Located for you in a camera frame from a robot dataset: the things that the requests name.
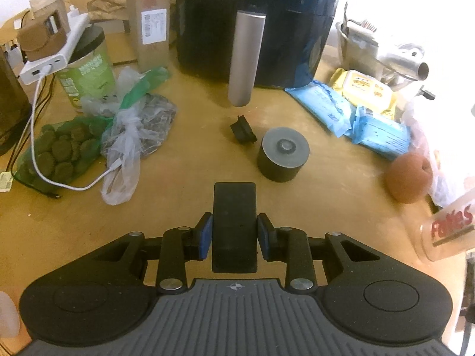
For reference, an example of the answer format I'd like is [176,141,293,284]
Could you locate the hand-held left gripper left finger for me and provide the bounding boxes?
[88,213,214,293]

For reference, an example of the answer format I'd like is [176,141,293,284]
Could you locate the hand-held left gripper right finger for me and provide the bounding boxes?
[257,213,382,292]

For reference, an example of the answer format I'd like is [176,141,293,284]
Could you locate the black rectangular block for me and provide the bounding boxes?
[211,182,259,274]

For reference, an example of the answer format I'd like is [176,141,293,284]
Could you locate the grey black cylinder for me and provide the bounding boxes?
[257,127,311,183]

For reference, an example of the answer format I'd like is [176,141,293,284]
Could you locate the small black adapter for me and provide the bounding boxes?
[229,115,258,145]

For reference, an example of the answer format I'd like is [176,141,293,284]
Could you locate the clear plastic bag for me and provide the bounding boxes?
[79,67,179,207]

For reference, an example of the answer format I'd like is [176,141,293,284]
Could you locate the orange ball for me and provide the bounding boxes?
[384,152,434,205]

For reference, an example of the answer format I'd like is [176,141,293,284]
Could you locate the green plastic bag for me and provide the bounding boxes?
[119,66,172,110]

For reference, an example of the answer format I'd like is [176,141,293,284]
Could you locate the green mesh bag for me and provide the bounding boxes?
[11,115,114,190]

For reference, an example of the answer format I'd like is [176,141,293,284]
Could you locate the yellow wipes packet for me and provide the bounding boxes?
[330,68,398,120]

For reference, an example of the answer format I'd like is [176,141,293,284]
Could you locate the clear plastic cup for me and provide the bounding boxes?
[419,194,475,263]

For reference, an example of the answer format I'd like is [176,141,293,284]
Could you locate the green canister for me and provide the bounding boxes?
[56,26,118,114]

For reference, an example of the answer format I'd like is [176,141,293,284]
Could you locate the white plastic bag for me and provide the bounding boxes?
[403,94,475,209]

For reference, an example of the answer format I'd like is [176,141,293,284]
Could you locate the metal utensil bowl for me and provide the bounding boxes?
[335,2,384,72]

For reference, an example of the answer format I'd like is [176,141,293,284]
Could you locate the black air fryer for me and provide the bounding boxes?
[175,0,348,108]

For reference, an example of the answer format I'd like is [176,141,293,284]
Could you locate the shiny metal utensil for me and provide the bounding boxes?
[376,42,431,87]

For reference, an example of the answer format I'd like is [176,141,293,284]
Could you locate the tall brown cardboard box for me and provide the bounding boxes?
[124,0,172,74]

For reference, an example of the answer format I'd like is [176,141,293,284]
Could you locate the white power bank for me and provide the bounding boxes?
[18,12,91,85]

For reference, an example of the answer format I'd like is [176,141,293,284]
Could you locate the steel electric kettle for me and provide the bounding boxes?
[0,50,33,157]

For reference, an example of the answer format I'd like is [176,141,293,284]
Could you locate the small brown cardboard holder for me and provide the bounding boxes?
[16,0,71,62]

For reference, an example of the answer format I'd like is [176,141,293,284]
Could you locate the white charging cable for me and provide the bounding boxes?
[30,65,124,192]

